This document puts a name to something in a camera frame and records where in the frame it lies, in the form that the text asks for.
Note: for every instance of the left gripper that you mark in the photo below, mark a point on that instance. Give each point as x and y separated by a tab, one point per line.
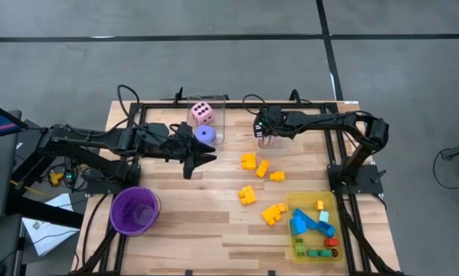
160	140

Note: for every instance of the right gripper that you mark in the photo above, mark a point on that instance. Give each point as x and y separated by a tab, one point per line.
273	120

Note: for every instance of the purple foam dice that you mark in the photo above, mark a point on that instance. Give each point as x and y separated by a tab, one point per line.
207	134

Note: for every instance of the pink foam dice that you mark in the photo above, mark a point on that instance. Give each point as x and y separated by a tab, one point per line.
202	113

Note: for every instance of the large orange-yellow toy block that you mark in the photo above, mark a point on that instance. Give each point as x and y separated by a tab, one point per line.
271	215

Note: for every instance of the long blue brick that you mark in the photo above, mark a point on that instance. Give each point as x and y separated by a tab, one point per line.
306	218

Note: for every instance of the mint green toy block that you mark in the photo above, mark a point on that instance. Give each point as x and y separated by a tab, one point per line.
323	216

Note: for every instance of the large blue toy block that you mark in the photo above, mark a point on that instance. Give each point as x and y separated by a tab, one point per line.
297	227

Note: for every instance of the lime green toy brick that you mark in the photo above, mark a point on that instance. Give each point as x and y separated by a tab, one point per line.
300	248

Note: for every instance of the dark green brick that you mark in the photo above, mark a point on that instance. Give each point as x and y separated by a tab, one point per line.
314	253

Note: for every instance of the small green toy block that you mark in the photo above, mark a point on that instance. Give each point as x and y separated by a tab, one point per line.
327	253

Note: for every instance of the dark brown toy block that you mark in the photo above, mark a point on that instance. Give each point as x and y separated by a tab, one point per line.
335	253

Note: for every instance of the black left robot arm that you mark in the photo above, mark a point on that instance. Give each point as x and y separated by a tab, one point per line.
91	143

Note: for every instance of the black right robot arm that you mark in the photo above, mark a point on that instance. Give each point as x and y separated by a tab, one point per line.
348	122

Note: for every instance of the frosted clear plastic bin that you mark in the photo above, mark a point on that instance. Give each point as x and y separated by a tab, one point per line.
280	147

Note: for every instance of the tall clear plastic container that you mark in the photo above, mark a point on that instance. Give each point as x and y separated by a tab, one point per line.
218	100

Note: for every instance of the purple plastic bucket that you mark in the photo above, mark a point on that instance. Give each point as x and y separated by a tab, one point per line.
135	211

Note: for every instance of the yellow translucent plastic bin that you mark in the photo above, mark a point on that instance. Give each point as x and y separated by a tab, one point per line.
332	203

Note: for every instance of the black equipment case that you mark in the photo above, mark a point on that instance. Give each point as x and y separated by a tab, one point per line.
37	153

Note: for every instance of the white paper sheets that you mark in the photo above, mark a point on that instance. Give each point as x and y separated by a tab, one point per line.
45	234

